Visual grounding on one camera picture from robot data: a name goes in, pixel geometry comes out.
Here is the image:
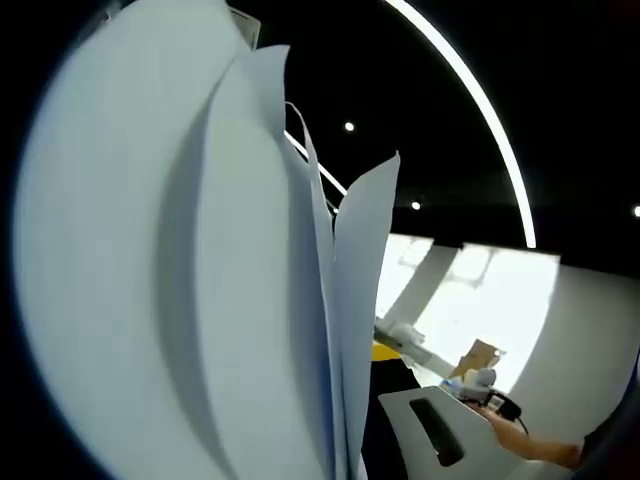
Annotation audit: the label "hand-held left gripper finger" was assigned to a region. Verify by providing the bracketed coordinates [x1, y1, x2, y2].
[364, 342, 575, 480]

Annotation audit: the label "stack of printing papers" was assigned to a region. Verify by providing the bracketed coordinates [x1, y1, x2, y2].
[12, 0, 402, 480]

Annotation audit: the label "brown cardboard box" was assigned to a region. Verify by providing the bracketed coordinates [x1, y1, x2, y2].
[448, 338, 507, 381]

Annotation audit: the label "large bright window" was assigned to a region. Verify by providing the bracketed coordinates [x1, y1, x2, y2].
[377, 234, 434, 322]
[424, 243, 560, 394]

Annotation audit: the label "window side desk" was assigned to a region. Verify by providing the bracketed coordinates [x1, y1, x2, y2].
[374, 319, 437, 369]

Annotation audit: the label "long ceiling light strip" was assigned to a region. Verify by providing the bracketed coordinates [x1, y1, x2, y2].
[283, 128, 349, 198]
[384, 0, 539, 249]

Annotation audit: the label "ceiling spotlights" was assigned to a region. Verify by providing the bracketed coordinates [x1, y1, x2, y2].
[343, 121, 640, 217]

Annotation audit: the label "ceiling air conditioner unit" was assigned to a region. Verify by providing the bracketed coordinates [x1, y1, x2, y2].
[227, 7, 262, 51]

